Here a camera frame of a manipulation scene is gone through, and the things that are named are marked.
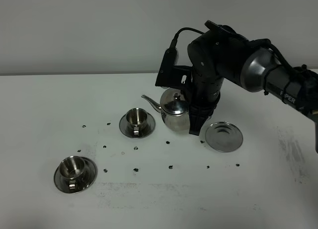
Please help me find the stainless steel teapot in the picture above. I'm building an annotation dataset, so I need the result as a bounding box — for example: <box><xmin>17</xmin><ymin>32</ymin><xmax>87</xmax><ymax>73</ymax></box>
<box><xmin>141</xmin><ymin>88</ymin><xmax>190</xmax><ymax>132</ymax></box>

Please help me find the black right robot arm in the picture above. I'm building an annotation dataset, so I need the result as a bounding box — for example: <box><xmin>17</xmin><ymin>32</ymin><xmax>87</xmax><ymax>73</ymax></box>
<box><xmin>187</xmin><ymin>21</ymin><xmax>318</xmax><ymax>135</ymax></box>

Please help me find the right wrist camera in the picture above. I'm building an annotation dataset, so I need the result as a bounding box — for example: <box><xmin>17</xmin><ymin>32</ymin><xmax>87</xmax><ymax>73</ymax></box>
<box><xmin>155</xmin><ymin>48</ymin><xmax>192</xmax><ymax>91</ymax></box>

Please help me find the near steel saucer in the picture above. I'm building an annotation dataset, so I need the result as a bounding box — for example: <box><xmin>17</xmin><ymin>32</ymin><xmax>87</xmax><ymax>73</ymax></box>
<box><xmin>53</xmin><ymin>156</ymin><xmax>97</xmax><ymax>194</ymax></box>

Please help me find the near steel teacup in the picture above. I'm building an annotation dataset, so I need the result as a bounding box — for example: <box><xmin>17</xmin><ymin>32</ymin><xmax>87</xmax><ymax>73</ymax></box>
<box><xmin>58</xmin><ymin>156</ymin><xmax>85</xmax><ymax>190</ymax></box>

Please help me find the steel teacup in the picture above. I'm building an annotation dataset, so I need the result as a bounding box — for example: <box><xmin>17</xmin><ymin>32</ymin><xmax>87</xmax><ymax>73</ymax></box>
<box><xmin>125</xmin><ymin>108</ymin><xmax>148</xmax><ymax>136</ymax></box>
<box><xmin>58</xmin><ymin>156</ymin><xmax>85</xmax><ymax>190</ymax></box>

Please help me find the far steel saucer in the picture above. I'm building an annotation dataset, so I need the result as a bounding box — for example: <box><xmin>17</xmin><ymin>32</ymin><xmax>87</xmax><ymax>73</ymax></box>
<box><xmin>119</xmin><ymin>113</ymin><xmax>156</xmax><ymax>139</ymax></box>

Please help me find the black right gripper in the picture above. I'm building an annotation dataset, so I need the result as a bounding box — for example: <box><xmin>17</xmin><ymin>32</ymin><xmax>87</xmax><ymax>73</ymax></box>
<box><xmin>189</xmin><ymin>72</ymin><xmax>224</xmax><ymax>136</ymax></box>

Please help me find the teapot steel saucer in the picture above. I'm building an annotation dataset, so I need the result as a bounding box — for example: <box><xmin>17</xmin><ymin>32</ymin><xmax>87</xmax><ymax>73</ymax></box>
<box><xmin>205</xmin><ymin>122</ymin><xmax>243</xmax><ymax>153</ymax></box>

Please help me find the far steel teacup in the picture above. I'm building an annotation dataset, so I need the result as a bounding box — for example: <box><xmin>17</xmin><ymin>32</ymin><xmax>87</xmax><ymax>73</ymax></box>
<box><xmin>125</xmin><ymin>108</ymin><xmax>148</xmax><ymax>136</ymax></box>

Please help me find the black right camera cable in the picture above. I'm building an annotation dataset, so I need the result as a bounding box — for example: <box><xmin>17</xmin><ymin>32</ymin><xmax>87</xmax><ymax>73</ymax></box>
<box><xmin>169</xmin><ymin>27</ymin><xmax>207</xmax><ymax>50</ymax></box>

